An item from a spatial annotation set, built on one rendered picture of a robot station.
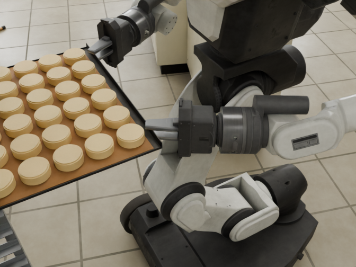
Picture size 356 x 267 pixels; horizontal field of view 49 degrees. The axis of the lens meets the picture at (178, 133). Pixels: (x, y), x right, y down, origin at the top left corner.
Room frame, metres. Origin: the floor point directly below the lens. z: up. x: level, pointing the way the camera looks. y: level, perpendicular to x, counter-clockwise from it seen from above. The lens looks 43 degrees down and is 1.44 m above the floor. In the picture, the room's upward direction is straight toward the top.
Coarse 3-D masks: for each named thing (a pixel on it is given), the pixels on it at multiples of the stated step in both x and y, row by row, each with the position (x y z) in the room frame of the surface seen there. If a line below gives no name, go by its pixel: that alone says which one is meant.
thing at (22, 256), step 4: (16, 256) 0.68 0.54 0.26; (20, 256) 0.68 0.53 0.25; (24, 256) 0.69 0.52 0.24; (8, 260) 0.67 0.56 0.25; (12, 260) 0.67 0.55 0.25; (16, 260) 0.68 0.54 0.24; (20, 260) 0.68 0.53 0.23; (24, 260) 0.68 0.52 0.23; (0, 264) 0.65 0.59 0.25; (4, 264) 0.66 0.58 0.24; (8, 264) 0.66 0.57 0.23; (12, 264) 0.67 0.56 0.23; (16, 264) 0.67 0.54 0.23; (20, 264) 0.67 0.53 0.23; (24, 264) 0.67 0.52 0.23
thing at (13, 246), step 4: (12, 240) 0.69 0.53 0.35; (16, 240) 0.69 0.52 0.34; (4, 244) 0.67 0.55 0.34; (8, 244) 0.68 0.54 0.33; (12, 244) 0.68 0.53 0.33; (16, 244) 0.69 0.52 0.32; (0, 248) 0.66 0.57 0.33; (4, 248) 0.67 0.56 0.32; (8, 248) 0.67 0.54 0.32; (12, 248) 0.67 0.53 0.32; (16, 248) 0.67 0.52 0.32; (20, 248) 0.67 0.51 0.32; (0, 252) 0.66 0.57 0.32; (4, 252) 0.66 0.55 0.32; (8, 252) 0.66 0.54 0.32; (12, 252) 0.66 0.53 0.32; (0, 256) 0.64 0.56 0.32; (4, 256) 0.64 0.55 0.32
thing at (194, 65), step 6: (192, 30) 1.96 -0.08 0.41; (192, 36) 1.95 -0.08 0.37; (198, 36) 1.80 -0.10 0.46; (192, 42) 1.95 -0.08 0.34; (198, 42) 1.79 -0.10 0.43; (288, 42) 1.49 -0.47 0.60; (192, 48) 1.94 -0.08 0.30; (192, 54) 1.94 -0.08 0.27; (192, 60) 1.93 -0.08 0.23; (198, 60) 1.77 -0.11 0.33; (192, 66) 1.93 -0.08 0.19; (198, 66) 1.77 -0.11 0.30; (192, 72) 1.92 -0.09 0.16; (216, 114) 1.45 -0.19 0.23
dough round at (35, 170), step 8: (32, 160) 0.45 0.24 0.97; (40, 160) 0.45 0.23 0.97; (24, 168) 0.43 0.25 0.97; (32, 168) 0.43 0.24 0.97; (40, 168) 0.43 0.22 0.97; (48, 168) 0.43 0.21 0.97; (24, 176) 0.41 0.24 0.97; (32, 176) 0.41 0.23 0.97; (40, 176) 0.41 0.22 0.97; (48, 176) 0.42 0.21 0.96; (32, 184) 0.41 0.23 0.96
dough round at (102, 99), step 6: (102, 90) 0.64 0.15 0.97; (108, 90) 0.64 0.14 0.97; (96, 96) 0.62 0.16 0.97; (102, 96) 0.62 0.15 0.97; (108, 96) 0.62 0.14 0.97; (114, 96) 0.62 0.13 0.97; (96, 102) 0.60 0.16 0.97; (102, 102) 0.60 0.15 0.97; (108, 102) 0.61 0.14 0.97; (114, 102) 0.62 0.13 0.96; (96, 108) 0.60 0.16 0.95; (102, 108) 0.60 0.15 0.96
